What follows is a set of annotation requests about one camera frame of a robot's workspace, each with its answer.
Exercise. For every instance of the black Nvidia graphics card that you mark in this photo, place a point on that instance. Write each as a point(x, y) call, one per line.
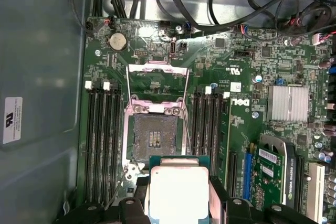
point(270, 176)

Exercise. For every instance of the round coin cell battery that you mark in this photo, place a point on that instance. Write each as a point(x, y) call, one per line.
point(118, 41)

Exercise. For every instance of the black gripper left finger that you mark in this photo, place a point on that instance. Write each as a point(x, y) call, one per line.
point(131, 213)

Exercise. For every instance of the black expansion slot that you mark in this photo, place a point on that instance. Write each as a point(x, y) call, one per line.
point(233, 174)
point(300, 182)

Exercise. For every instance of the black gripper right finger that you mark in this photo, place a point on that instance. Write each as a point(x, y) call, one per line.
point(236, 213)

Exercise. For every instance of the silver CPU green edge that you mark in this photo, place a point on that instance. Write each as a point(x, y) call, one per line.
point(178, 195)

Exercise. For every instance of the white case wall sticker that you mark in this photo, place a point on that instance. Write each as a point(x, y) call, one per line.
point(11, 119)

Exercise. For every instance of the metal socket cover frame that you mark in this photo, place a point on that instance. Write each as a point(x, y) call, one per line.
point(139, 68)

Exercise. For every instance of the CPU socket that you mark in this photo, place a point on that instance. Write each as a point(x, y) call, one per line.
point(157, 134)

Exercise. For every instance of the metal socket locking lever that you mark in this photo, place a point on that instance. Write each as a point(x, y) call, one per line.
point(116, 188)
point(188, 134)

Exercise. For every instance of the silver finned heat sink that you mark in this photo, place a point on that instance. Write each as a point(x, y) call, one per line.
point(288, 103)

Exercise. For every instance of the blue expansion slot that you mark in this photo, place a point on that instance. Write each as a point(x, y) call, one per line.
point(246, 171)

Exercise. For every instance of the white expansion slot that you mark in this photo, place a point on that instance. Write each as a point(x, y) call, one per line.
point(316, 195)

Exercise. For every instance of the green motherboard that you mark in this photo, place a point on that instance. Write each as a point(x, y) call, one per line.
point(210, 58)

